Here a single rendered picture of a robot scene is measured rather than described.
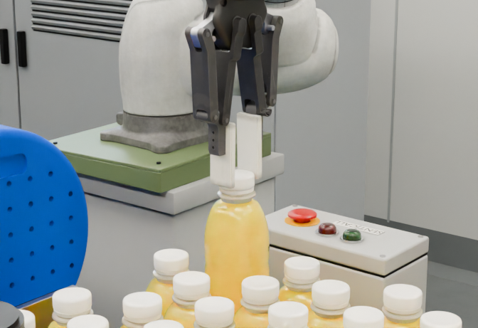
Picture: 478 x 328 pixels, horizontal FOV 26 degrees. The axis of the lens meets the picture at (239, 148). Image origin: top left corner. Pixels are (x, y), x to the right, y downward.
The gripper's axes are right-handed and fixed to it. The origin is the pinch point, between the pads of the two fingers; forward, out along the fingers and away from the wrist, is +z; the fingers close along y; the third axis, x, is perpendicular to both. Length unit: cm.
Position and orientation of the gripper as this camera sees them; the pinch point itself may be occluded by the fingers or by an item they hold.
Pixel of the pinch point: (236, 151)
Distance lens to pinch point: 110.7
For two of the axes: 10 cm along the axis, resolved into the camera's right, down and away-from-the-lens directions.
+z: 0.0, 9.7, 2.6
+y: -6.4, 2.0, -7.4
